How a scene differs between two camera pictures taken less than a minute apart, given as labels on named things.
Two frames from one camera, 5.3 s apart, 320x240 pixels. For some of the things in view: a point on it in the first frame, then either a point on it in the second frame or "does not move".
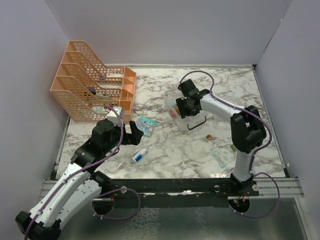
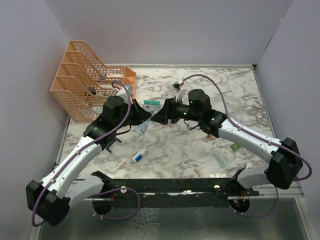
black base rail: [166, 192] does not move
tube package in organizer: [98, 109] does not move
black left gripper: [134, 138] -> [141, 115]
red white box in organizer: [115, 75] does not move
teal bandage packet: [146, 122] -> [152, 102]
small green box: [233, 147] does not move
